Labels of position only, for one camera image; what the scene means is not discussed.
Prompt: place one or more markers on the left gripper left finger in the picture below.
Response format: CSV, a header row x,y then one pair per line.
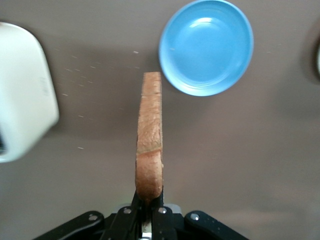
x,y
120,225

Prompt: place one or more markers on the white toaster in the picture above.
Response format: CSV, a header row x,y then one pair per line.
x,y
25,92

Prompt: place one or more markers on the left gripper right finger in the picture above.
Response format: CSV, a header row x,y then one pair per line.
x,y
170,225

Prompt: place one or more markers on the brown bread slice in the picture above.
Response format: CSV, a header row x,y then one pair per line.
x,y
150,125

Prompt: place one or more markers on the beige plate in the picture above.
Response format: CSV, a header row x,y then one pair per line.
x,y
317,58

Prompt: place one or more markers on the blue plate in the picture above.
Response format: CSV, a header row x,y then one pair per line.
x,y
206,47

